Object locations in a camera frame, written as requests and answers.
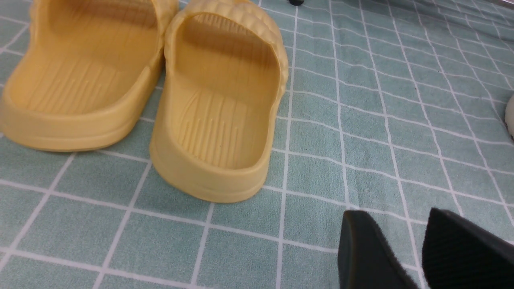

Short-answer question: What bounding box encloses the right yellow slipper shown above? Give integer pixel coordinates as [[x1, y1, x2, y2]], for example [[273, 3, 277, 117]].
[[149, 0, 290, 203]]

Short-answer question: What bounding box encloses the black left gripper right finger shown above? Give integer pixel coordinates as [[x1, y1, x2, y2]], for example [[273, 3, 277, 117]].
[[422, 208, 514, 289]]

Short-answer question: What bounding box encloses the left cream slipper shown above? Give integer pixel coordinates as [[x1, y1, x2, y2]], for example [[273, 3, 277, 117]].
[[504, 95, 514, 139]]

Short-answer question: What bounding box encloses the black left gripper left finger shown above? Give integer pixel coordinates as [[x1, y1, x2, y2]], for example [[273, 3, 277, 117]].
[[338, 210, 419, 289]]

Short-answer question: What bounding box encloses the metal shoe rack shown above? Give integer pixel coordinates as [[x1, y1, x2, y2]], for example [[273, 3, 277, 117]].
[[289, 0, 304, 6]]

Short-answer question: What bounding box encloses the yellow slipper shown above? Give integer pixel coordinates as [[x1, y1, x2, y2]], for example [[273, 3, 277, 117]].
[[149, 0, 290, 203], [1, 0, 179, 152]]

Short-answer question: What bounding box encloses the left yellow slipper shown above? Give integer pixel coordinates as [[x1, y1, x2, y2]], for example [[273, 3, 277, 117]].
[[1, 0, 179, 152]]

